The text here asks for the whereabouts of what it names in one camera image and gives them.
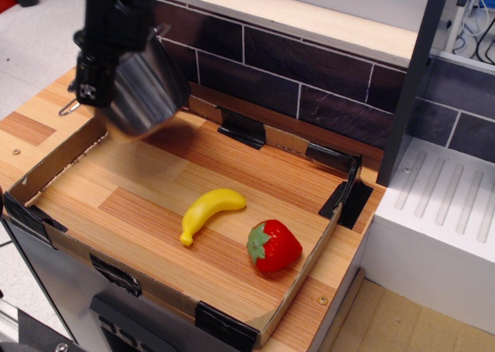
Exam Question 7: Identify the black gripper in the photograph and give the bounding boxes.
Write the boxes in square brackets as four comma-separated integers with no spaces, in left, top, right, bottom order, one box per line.
[68,0,153,107]

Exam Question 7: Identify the stainless steel pot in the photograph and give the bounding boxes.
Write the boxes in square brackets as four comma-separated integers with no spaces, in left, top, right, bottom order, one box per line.
[58,22,192,138]

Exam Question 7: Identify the yellow toy banana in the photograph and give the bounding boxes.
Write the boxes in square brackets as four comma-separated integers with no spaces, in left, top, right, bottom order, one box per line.
[180,188,247,247]

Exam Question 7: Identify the red toy strawberry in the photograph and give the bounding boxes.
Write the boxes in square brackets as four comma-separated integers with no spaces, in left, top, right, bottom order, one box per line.
[247,220,302,272]

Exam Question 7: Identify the brass screw front right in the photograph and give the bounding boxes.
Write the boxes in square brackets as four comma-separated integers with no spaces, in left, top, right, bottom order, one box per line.
[318,296,328,306]

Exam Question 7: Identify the white ribbed sink drainboard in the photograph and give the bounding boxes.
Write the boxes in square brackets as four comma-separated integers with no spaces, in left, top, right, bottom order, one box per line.
[361,139,494,333]

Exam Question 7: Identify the dark grey vertical post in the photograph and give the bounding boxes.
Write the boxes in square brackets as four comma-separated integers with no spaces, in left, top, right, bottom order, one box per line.
[377,0,446,186]

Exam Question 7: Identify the cables in background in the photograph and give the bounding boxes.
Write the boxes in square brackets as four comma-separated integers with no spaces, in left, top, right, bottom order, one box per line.
[450,0,495,65]

